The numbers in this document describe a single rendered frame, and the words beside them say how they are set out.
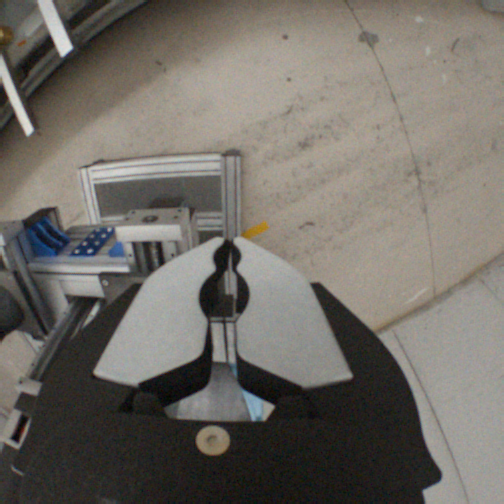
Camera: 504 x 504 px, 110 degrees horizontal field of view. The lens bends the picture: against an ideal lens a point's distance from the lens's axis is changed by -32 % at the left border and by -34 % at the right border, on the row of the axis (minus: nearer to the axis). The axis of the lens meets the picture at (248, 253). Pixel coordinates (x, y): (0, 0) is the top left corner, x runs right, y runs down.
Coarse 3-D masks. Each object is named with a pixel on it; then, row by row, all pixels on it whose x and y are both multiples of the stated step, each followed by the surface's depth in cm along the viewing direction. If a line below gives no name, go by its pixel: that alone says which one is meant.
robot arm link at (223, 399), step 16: (224, 368) 38; (208, 384) 35; (224, 384) 36; (192, 400) 34; (208, 400) 34; (224, 400) 34; (240, 400) 34; (256, 400) 35; (192, 416) 33; (208, 416) 32; (224, 416) 33; (240, 416) 34; (256, 416) 34
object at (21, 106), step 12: (0, 48) 31; (0, 60) 33; (0, 72) 35; (12, 72) 37; (12, 84) 38; (12, 96) 40; (24, 96) 42; (24, 108) 42; (24, 120) 44; (36, 132) 48
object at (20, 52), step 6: (24, 36) 36; (18, 42) 36; (30, 42) 41; (36, 42) 43; (12, 48) 37; (18, 48) 39; (24, 48) 41; (30, 48) 43; (12, 54) 39; (18, 54) 41; (24, 54) 44; (12, 60) 41; (18, 60) 44; (0, 84) 47
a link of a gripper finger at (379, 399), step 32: (320, 288) 8; (352, 320) 7; (352, 352) 6; (384, 352) 6; (352, 384) 5; (384, 384) 5; (320, 416) 5; (352, 416) 4; (384, 416) 4; (416, 416) 4; (416, 448) 4
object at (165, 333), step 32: (192, 256) 10; (224, 256) 11; (160, 288) 8; (192, 288) 8; (128, 320) 7; (160, 320) 7; (192, 320) 7; (128, 352) 6; (160, 352) 6; (192, 352) 6; (128, 384) 5; (160, 384) 6; (192, 384) 6
